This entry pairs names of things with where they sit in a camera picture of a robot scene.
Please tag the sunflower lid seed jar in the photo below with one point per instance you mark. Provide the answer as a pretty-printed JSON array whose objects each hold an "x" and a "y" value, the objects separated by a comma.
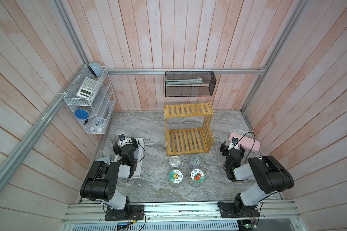
[{"x": 175, "y": 178}]

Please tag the bamboo two-tier shelf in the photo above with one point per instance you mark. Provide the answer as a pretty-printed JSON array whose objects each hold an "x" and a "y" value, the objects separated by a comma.
[{"x": 188, "y": 141}]

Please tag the Loewe magazine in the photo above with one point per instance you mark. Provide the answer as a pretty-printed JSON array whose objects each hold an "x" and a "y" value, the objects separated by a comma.
[{"x": 135, "y": 171}]

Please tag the booklet in mesh basket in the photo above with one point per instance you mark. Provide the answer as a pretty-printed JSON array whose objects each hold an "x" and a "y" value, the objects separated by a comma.
[{"x": 184, "y": 81}]

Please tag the pink case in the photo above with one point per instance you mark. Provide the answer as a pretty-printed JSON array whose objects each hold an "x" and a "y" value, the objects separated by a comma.
[{"x": 248, "y": 143}]

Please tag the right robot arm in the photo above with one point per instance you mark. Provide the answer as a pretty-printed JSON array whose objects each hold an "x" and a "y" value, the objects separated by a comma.
[{"x": 270, "y": 176}]

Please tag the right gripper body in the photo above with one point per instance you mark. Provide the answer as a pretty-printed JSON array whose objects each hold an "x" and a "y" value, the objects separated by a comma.
[{"x": 225, "y": 152}]

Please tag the white calculator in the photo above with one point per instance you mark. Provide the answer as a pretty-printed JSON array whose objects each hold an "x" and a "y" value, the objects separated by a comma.
[{"x": 88, "y": 89}]

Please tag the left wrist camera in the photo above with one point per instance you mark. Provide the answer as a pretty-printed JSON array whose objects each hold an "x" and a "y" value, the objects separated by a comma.
[{"x": 122, "y": 140}]

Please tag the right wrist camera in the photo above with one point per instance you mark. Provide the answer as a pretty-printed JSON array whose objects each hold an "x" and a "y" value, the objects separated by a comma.
[{"x": 234, "y": 144}]

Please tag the white label tin can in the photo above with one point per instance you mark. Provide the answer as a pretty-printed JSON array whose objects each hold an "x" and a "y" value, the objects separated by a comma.
[{"x": 174, "y": 162}]

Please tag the purple label tin can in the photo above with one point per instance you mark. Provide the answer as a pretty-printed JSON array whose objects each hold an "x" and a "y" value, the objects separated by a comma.
[{"x": 195, "y": 162}]

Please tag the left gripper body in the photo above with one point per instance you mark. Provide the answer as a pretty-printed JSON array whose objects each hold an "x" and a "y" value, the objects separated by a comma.
[{"x": 117, "y": 148}]

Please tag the white wire wall rack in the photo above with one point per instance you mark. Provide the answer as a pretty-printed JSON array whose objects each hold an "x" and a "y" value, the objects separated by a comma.
[{"x": 103, "y": 103}]

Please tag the black mesh wall basket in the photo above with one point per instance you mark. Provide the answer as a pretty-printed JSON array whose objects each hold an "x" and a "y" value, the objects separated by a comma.
[{"x": 193, "y": 90}]

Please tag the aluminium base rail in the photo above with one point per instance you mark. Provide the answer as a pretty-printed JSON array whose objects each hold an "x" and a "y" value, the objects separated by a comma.
[{"x": 271, "y": 215}]

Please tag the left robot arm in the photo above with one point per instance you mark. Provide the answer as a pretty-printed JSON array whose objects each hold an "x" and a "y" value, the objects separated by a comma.
[{"x": 100, "y": 183}]

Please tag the blue lid container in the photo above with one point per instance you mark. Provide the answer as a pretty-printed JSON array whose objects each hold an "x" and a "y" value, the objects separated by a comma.
[{"x": 82, "y": 112}]

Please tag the white cup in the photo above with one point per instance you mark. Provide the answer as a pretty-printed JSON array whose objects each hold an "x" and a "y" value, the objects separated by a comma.
[{"x": 98, "y": 124}]

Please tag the tomato lid seed jar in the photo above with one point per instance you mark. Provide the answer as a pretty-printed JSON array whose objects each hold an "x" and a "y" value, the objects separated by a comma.
[{"x": 196, "y": 178}]

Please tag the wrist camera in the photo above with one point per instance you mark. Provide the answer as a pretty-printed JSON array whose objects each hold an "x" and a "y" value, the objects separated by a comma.
[
  {"x": 122, "y": 140},
  {"x": 234, "y": 144}
]

